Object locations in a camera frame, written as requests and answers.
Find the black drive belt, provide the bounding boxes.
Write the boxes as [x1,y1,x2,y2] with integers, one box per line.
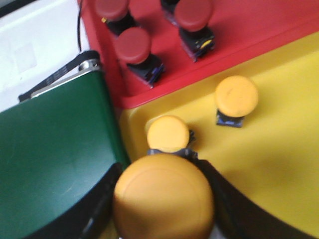
[17,49,100,103]

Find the thin red wire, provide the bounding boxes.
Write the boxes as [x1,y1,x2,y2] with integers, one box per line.
[76,2,84,52]

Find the yellow plastic tray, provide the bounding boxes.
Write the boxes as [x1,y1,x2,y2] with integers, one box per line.
[119,33,319,239]

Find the green conveyor belt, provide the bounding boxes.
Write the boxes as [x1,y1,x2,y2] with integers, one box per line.
[0,70,130,239]

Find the yellow mushroom push button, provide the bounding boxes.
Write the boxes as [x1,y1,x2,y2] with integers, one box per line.
[147,115,195,153]
[214,75,259,128]
[113,153,214,239]

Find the red mushroom push button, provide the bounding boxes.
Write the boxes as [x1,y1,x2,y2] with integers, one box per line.
[160,0,179,26]
[95,0,138,36]
[174,0,215,62]
[115,27,164,88]

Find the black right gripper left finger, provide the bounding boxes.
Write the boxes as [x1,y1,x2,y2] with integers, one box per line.
[22,162,124,239]

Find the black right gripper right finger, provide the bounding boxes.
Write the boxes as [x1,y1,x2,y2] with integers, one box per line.
[196,160,314,239]

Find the red plastic bin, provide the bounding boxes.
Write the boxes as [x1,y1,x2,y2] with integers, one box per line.
[82,0,319,109]

